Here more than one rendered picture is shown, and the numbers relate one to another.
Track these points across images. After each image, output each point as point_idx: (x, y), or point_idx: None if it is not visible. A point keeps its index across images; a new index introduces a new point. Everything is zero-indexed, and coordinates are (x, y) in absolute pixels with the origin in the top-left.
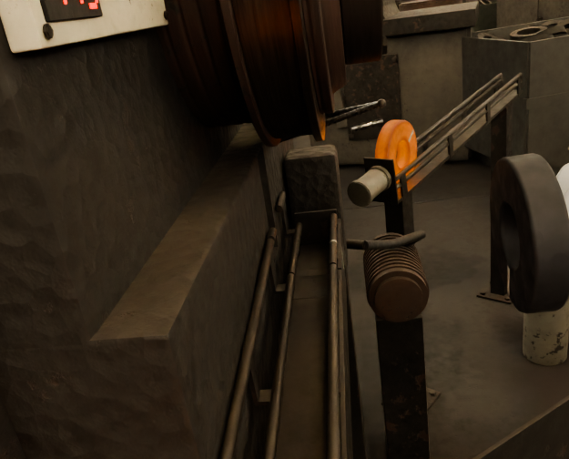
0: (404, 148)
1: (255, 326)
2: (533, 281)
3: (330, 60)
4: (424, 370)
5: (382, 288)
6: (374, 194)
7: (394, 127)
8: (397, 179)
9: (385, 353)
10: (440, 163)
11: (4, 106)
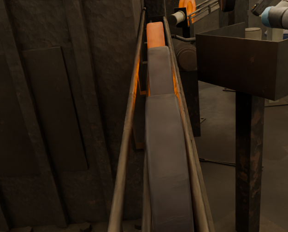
0: (190, 7)
1: (143, 21)
2: None
3: None
4: (198, 94)
5: (181, 55)
6: (178, 20)
7: None
8: (187, 16)
9: (183, 87)
10: (205, 15)
11: None
